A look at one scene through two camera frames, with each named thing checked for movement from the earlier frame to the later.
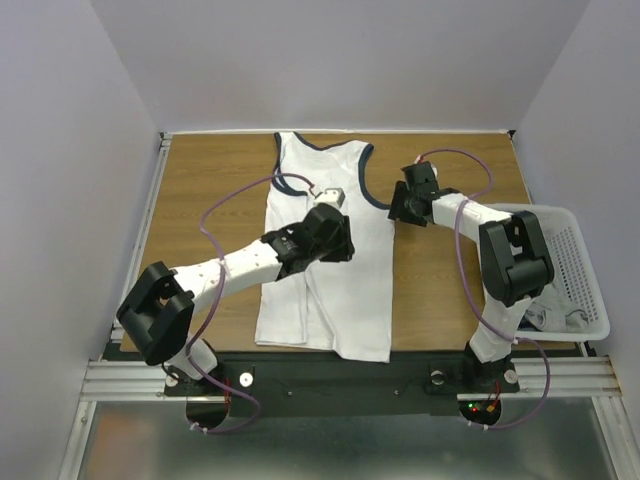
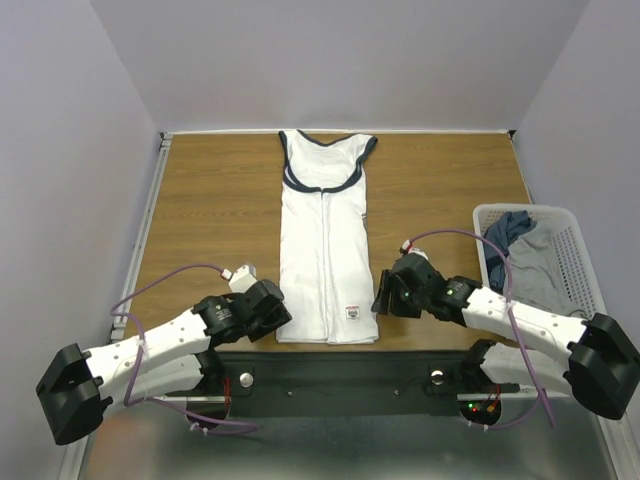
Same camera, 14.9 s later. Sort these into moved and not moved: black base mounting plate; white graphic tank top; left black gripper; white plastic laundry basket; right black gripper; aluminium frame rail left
Moved: white graphic tank top; right black gripper; left black gripper
Not moved: black base mounting plate; white plastic laundry basket; aluminium frame rail left
